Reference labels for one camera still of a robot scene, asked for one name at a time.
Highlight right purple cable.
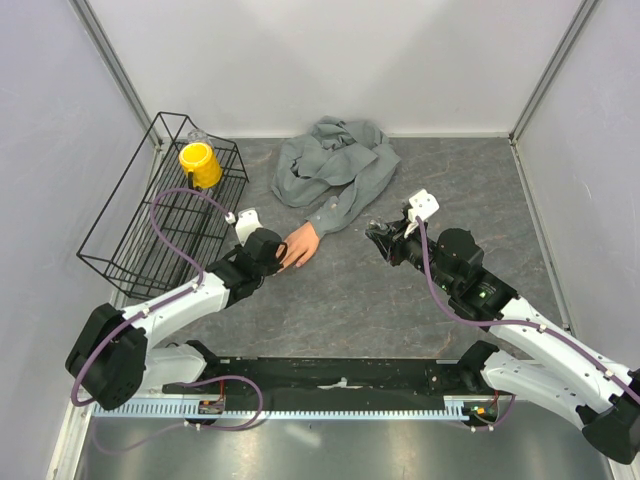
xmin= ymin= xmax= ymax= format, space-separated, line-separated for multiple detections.
xmin=415 ymin=219 xmax=640 ymax=401

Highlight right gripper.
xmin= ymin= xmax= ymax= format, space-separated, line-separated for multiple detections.
xmin=366 ymin=216 xmax=456 ymax=292

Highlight slotted cable duct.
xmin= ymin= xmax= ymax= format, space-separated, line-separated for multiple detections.
xmin=92 ymin=397 xmax=468 ymax=421

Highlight purple cable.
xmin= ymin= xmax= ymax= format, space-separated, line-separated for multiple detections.
xmin=70 ymin=187 xmax=236 ymax=406
xmin=415 ymin=219 xmax=640 ymax=401

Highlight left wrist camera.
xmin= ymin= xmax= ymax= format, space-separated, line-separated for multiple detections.
xmin=224 ymin=208 xmax=262 ymax=246

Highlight yellow cup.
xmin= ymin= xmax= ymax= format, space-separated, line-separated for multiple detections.
xmin=179 ymin=142 xmax=222 ymax=189

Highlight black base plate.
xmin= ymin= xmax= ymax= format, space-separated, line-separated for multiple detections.
xmin=162 ymin=354 xmax=521 ymax=414

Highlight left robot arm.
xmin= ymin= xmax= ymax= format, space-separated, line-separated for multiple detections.
xmin=65 ymin=227 xmax=282 ymax=410

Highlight mannequin hand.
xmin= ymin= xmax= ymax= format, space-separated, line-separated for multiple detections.
xmin=278 ymin=222 xmax=320 ymax=271

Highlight black wire basket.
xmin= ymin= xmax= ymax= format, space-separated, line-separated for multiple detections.
xmin=76 ymin=112 xmax=249 ymax=301

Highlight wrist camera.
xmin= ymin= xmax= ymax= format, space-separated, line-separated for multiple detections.
xmin=403 ymin=189 xmax=440 ymax=239
xmin=224 ymin=208 xmax=262 ymax=246

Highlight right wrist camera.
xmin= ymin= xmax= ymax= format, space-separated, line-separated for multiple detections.
xmin=403 ymin=189 xmax=440 ymax=239

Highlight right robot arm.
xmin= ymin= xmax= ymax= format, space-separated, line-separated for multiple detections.
xmin=365 ymin=220 xmax=639 ymax=465

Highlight grey shirt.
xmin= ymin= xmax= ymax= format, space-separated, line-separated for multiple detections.
xmin=271 ymin=116 xmax=401 ymax=238

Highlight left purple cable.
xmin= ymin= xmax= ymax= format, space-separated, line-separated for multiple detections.
xmin=70 ymin=187 xmax=236 ymax=406

